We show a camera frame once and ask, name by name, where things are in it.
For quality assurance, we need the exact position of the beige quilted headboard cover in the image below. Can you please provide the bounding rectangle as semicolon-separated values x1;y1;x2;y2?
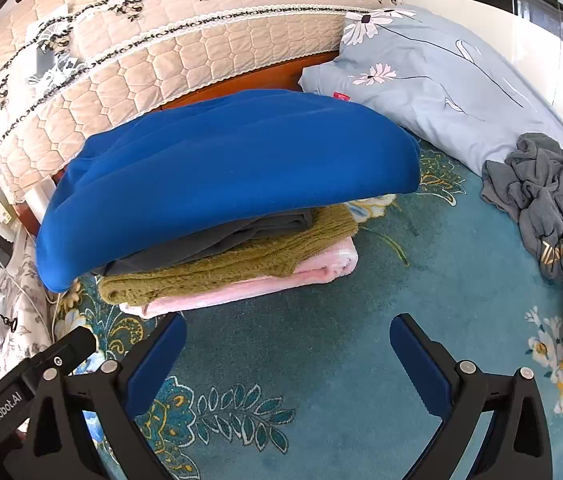
0;0;401;203

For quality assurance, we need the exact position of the teal floral bed blanket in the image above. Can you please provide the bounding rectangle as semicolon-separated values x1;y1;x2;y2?
50;129;563;480

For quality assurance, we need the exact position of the pink folded garment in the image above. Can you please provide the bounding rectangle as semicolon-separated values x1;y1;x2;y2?
119;237;359;318

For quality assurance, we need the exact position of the dark grey folded garment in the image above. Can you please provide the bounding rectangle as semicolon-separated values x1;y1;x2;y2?
91;208;313;276

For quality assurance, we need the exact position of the light blue floral pillow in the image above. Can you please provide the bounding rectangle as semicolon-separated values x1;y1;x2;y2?
300;6;563;174

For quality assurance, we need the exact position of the grey crumpled sweatshirt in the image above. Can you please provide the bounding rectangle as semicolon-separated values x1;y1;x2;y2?
481;133;563;282

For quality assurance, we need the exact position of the blue snoopy sweatshirt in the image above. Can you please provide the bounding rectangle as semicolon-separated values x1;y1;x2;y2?
36;90;420;292

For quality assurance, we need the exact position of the olive knitted folded sweater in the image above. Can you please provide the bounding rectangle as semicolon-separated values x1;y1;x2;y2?
98;204;359;307

